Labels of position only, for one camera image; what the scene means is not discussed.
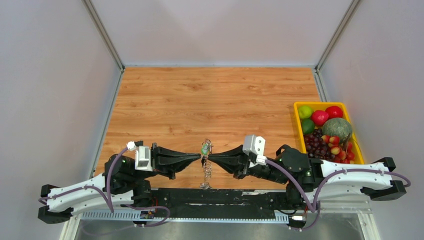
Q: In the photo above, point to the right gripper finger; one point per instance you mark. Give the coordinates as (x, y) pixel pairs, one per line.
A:
(232, 154)
(230, 165)

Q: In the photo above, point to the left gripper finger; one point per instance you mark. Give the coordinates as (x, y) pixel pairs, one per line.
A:
(178, 164)
(165, 152)

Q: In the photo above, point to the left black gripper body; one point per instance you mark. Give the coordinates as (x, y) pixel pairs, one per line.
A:
(158, 166)

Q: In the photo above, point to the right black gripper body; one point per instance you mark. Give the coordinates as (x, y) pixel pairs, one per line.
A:
(248, 167)

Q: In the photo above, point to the red handled metal key organizer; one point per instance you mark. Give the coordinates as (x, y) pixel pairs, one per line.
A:
(207, 167)

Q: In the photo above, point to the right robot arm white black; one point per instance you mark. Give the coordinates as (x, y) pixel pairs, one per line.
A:
(311, 179)

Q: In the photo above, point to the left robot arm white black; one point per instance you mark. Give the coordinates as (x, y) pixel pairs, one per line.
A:
(124, 183)

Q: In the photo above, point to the purple grape bunch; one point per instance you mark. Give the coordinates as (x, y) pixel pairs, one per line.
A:
(317, 145)

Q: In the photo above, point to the dark green lime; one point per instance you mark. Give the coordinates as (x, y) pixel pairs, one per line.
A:
(307, 126)

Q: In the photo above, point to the light green apple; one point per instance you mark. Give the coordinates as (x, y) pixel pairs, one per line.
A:
(305, 112)

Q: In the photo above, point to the yellow plastic fruit bin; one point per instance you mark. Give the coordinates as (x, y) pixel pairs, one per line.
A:
(322, 106)

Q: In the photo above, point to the red apple left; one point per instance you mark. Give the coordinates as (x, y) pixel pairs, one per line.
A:
(319, 117)

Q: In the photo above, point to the red apple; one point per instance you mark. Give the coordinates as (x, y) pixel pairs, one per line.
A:
(334, 112)
(319, 117)

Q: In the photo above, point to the small red peaches cluster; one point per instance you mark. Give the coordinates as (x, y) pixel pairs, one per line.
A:
(334, 150)

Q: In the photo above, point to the green netted melon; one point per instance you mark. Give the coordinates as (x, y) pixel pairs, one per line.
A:
(338, 127)

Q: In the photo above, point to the red apple right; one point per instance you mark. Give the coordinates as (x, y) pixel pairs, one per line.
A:
(334, 112)

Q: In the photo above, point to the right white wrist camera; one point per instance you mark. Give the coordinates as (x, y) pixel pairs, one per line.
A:
(255, 145)

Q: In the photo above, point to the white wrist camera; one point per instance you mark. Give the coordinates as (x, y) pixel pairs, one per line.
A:
(255, 145)
(143, 159)

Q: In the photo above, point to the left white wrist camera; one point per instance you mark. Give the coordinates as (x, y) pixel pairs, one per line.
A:
(143, 159)

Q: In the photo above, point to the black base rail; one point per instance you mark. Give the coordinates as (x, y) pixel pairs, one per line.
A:
(178, 199)

